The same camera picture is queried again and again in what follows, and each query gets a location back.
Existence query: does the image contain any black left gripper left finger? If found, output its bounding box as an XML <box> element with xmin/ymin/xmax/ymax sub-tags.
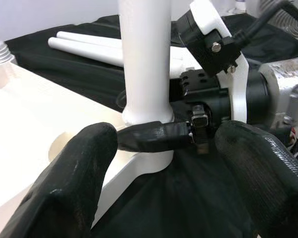
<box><xmin>0</xmin><ymin>121</ymin><xmax>119</xmax><ymax>238</ymax></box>

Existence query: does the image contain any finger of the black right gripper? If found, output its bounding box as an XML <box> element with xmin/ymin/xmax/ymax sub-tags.
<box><xmin>117</xmin><ymin>120</ymin><xmax>197</xmax><ymax>153</ymax></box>

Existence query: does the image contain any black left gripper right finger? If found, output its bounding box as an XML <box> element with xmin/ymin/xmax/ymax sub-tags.
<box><xmin>214</xmin><ymin>120</ymin><xmax>298</xmax><ymax>238</ymax></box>

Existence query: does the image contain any white plastic table top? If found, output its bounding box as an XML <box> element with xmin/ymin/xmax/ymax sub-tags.
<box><xmin>0</xmin><ymin>60</ymin><xmax>176</xmax><ymax>225</ymax></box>

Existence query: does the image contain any black cloth table cover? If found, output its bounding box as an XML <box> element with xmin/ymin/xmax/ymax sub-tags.
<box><xmin>3</xmin><ymin>13</ymin><xmax>298</xmax><ymax>238</ymax></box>

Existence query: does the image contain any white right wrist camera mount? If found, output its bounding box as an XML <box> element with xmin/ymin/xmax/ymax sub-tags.
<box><xmin>176</xmin><ymin>0</ymin><xmax>249</xmax><ymax>124</ymax></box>

